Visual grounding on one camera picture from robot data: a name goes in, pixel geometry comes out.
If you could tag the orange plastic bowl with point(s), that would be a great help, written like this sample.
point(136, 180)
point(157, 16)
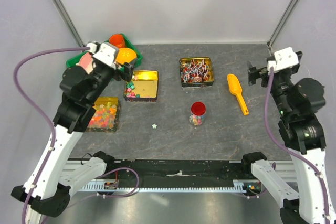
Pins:
point(126, 55)

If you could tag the tin of bright star candies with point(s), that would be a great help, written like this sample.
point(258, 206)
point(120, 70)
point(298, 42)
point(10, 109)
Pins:
point(106, 117)

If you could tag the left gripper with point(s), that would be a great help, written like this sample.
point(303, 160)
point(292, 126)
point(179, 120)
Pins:
point(128, 70)

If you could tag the tin of pastel star candies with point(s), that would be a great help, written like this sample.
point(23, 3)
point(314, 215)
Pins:
point(143, 86)

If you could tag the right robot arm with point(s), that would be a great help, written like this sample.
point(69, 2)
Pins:
point(302, 138)

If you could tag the orange plastic cup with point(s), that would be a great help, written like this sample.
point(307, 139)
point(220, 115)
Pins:
point(117, 40)

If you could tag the pink white plate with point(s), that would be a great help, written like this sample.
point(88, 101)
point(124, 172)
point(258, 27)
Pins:
point(87, 63)

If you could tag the clear glass jar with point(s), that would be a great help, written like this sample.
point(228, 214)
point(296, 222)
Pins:
point(196, 120)

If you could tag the yellow plastic scoop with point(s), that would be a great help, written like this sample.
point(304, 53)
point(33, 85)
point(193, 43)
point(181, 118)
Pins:
point(236, 90)

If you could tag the red round lid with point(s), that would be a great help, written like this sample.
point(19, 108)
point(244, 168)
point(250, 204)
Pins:
point(198, 108)

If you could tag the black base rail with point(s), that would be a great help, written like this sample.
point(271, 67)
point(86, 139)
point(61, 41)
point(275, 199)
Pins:
point(175, 174)

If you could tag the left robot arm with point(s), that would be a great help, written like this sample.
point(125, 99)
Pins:
point(47, 192)

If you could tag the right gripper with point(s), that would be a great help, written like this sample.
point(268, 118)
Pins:
point(254, 73)

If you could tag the tin of lollipops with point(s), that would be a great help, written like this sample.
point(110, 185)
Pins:
point(196, 72)

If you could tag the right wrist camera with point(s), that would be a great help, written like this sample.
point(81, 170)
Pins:
point(283, 59)

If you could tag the grey cable duct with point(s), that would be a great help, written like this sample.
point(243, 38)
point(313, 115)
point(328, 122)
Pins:
point(238, 186)

